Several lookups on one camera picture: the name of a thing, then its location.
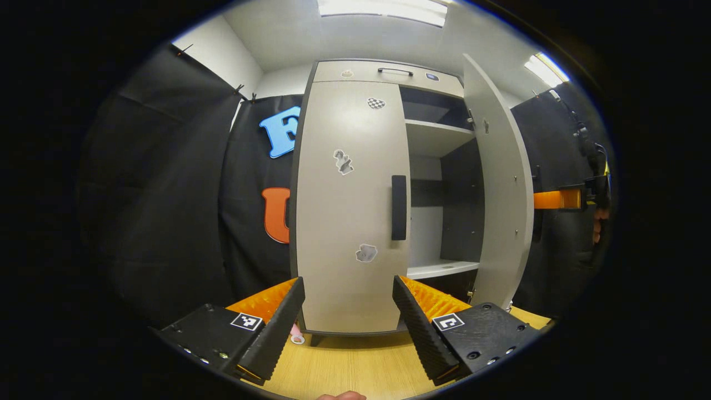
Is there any grey cabinet drawer front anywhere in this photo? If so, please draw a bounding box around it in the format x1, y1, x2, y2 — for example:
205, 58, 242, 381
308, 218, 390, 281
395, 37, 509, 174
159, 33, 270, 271
312, 60, 464, 98

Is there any grey double-door shoe cabinet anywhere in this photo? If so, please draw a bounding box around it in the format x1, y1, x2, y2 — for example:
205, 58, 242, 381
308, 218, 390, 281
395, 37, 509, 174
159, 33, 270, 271
289, 58, 485, 348

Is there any grey shoe cabinet door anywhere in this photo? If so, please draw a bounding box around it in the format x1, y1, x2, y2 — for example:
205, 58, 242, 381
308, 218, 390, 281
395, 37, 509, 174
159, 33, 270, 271
463, 54, 535, 311
296, 81, 412, 334

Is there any rectangular ceiling light panel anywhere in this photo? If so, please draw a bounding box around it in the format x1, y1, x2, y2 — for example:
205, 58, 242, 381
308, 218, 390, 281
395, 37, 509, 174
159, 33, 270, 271
524, 52, 570, 88
318, 0, 448, 27

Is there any black backdrop cloth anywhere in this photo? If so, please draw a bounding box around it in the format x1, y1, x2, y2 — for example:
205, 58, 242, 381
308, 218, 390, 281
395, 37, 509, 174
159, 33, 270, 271
78, 44, 245, 334
510, 83, 614, 320
219, 94, 303, 303

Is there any black door handle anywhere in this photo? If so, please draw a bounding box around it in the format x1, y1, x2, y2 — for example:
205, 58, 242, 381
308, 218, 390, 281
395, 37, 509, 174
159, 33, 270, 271
531, 166, 543, 243
391, 175, 408, 241

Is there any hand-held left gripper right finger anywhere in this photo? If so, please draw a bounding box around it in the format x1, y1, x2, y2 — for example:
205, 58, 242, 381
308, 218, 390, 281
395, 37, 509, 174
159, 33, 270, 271
392, 275, 548, 387

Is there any white cabinet shelf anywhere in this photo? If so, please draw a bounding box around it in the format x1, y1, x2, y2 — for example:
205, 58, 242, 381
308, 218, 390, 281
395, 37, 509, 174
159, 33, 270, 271
405, 119, 476, 159
407, 259, 480, 280

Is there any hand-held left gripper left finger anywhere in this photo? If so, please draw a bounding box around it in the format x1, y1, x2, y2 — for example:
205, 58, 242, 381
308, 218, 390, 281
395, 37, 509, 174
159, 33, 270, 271
150, 276, 307, 386

